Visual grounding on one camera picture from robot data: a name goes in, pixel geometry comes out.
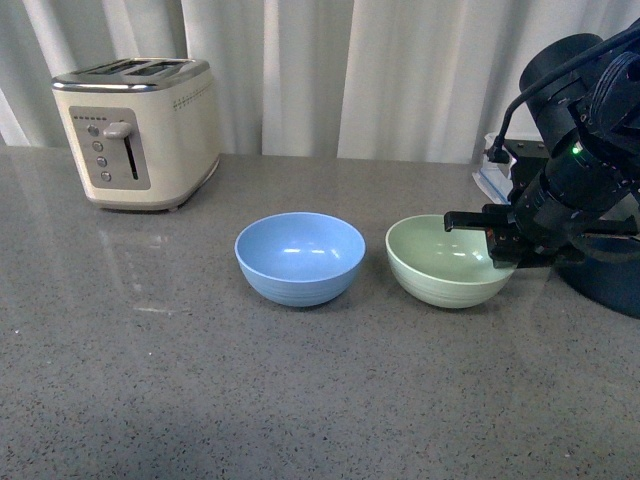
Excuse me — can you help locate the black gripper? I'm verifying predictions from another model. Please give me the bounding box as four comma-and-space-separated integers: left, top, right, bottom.
443, 204, 585, 268

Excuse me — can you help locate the green bowl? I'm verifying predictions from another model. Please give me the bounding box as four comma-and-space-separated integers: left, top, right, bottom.
385, 215, 515, 309

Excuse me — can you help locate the blue bowl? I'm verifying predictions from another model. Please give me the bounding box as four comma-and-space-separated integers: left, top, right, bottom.
234, 212, 366, 307

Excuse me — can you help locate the clear plastic food container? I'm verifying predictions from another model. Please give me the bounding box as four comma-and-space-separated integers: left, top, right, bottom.
472, 132, 515, 204

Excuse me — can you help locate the dark blue saucepan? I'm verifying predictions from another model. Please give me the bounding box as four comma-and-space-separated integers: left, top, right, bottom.
555, 237, 639, 318

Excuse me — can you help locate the white curtain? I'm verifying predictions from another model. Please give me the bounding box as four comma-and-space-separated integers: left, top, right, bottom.
1, 1, 639, 163

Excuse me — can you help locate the cream two-slot toaster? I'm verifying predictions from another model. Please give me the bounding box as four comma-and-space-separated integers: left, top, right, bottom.
51, 57, 221, 211

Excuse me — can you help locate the black cable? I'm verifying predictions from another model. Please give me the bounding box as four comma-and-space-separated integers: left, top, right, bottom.
487, 24, 640, 164

